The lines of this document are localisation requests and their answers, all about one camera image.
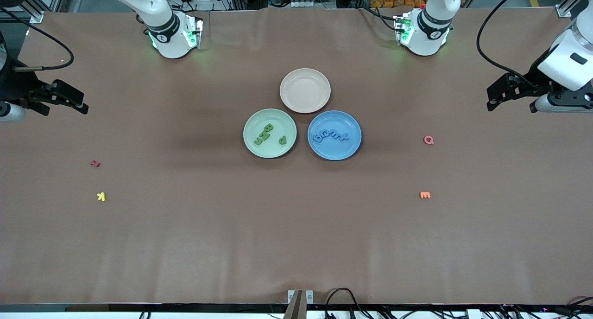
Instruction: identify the blue plate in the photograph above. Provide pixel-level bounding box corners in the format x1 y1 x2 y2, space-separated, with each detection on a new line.
307 110 363 161

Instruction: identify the light green plate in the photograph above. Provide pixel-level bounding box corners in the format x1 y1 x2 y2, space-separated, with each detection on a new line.
243 108 297 159

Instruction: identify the pale pink plate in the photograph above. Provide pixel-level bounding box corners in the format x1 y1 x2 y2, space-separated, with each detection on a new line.
279 68 332 114

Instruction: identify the brown table mat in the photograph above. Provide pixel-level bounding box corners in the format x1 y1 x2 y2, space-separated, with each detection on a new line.
0 7 593 306

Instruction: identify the aluminium frame profile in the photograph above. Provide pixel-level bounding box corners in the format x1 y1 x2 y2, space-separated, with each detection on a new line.
555 0 593 19
0 0 68 24

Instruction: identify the black camera cable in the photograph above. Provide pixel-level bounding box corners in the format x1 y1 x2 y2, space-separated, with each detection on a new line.
0 7 75 73
476 0 540 85

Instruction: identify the black table edge rail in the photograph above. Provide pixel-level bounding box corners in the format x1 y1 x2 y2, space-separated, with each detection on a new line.
0 303 593 313

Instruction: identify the black cable loop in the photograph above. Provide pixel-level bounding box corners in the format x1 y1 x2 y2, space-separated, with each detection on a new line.
324 287 371 319

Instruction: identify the metal bracket with brown post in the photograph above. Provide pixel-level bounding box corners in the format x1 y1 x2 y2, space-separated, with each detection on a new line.
287 289 315 319

